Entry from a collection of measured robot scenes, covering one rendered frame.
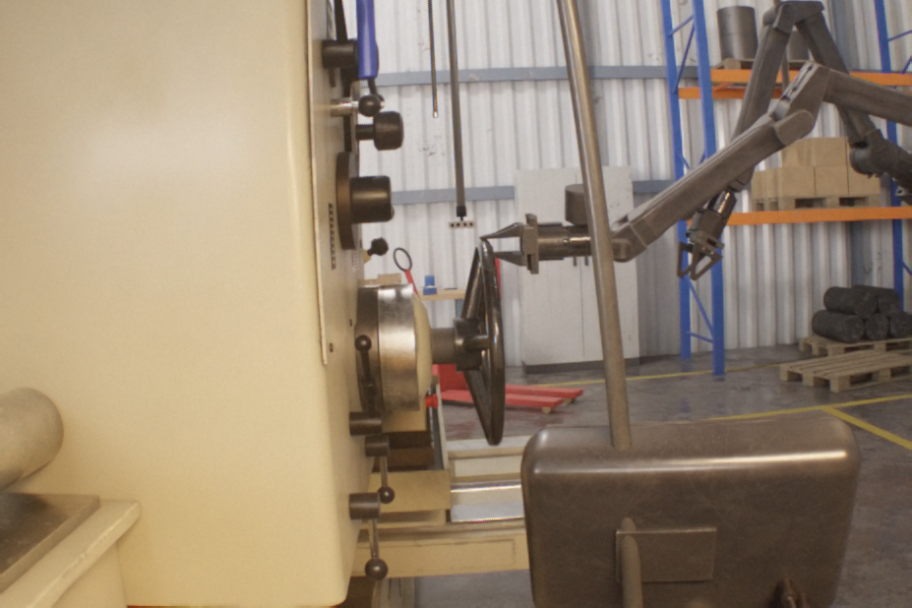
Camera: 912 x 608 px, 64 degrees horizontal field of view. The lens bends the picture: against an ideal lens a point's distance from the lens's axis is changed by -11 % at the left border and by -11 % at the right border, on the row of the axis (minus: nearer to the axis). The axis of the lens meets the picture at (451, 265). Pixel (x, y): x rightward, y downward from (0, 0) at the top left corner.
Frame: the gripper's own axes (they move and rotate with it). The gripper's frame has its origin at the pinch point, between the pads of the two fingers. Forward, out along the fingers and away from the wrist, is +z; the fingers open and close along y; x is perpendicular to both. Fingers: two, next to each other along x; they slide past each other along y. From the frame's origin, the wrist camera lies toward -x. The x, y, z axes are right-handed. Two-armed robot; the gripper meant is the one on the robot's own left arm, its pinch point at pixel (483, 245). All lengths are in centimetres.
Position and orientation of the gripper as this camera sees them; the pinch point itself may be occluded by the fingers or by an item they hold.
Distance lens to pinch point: 142.9
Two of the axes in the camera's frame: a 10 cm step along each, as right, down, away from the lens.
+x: 0.4, 1.4, -9.9
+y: -0.5, -9.9, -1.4
